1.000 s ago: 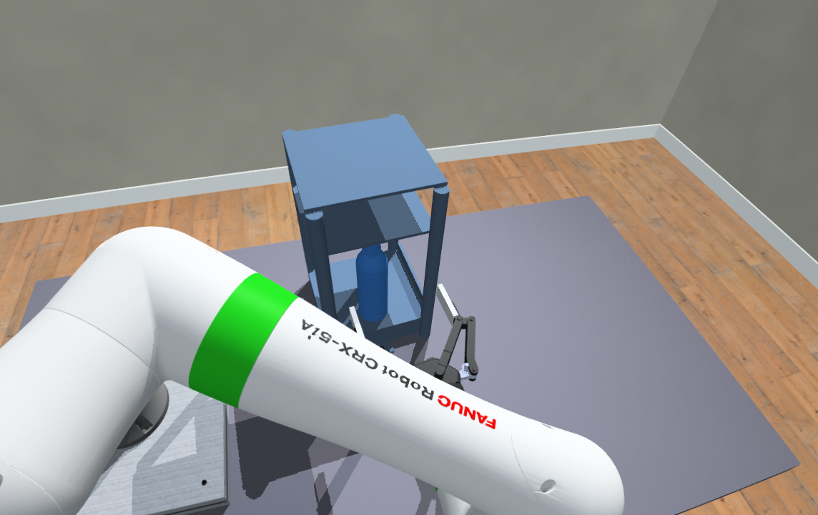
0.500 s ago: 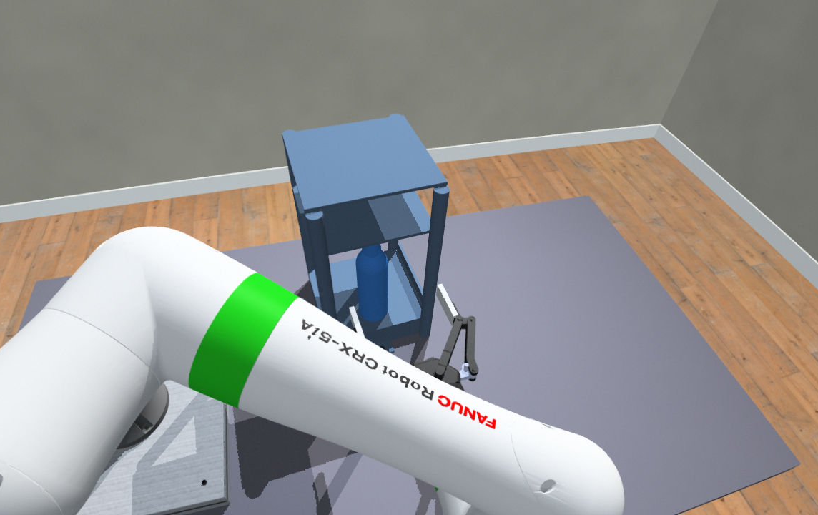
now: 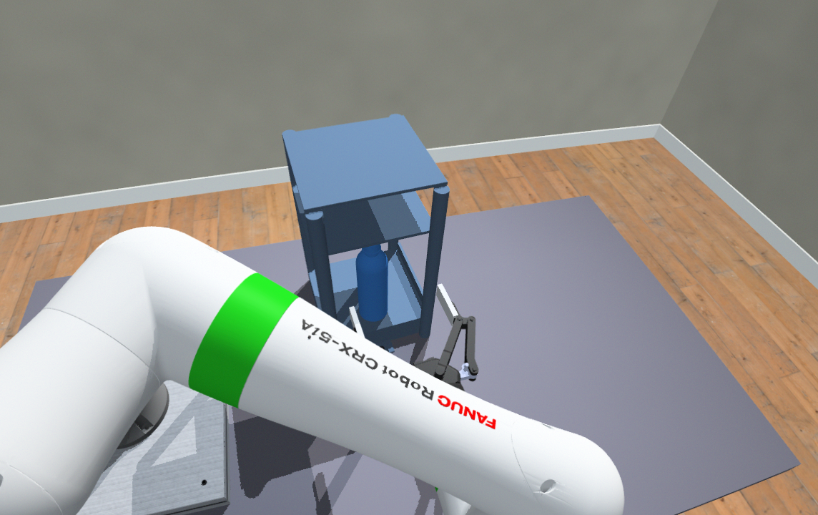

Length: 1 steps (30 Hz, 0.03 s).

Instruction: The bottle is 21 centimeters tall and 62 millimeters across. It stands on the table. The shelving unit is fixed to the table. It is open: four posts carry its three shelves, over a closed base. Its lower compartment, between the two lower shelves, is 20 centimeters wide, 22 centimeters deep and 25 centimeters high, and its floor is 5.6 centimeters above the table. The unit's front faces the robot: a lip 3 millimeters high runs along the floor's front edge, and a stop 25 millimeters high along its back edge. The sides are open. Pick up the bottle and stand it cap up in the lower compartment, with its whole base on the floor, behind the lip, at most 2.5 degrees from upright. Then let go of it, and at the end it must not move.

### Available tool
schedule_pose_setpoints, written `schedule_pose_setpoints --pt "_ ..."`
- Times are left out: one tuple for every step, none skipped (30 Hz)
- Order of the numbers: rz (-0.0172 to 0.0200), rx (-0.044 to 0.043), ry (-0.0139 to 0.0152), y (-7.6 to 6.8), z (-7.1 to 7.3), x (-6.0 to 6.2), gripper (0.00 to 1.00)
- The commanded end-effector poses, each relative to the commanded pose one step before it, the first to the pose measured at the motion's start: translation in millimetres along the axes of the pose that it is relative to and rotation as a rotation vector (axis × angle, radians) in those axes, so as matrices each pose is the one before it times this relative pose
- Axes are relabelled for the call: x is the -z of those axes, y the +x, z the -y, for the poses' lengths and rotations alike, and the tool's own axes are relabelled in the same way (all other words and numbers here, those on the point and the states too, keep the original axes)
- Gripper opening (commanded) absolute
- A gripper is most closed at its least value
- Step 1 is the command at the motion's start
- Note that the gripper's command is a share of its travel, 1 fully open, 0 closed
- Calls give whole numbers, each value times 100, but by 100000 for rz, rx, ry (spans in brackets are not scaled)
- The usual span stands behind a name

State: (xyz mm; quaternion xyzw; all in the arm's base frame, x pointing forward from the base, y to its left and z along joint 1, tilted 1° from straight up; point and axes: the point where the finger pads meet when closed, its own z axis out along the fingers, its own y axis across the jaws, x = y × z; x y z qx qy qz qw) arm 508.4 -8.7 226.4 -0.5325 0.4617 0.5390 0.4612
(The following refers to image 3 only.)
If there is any blue bottle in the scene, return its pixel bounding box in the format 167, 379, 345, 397
355, 244, 388, 322

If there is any blue shelving unit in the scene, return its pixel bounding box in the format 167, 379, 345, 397
282, 114, 450, 353

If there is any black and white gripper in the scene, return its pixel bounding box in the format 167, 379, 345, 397
349, 284, 478, 392

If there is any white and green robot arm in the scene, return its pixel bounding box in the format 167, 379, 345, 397
0, 227, 624, 515

